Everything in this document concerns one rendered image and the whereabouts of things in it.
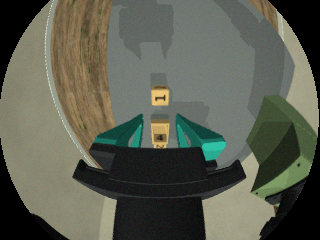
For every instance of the tan wooden number cube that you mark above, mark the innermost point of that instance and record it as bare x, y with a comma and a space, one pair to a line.
160, 141
160, 95

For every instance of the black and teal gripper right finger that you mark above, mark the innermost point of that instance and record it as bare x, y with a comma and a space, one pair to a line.
211, 142

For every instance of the tan wooden tray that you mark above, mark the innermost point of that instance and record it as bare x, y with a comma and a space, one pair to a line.
160, 126

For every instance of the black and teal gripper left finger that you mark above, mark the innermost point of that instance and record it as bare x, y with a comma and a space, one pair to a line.
121, 134

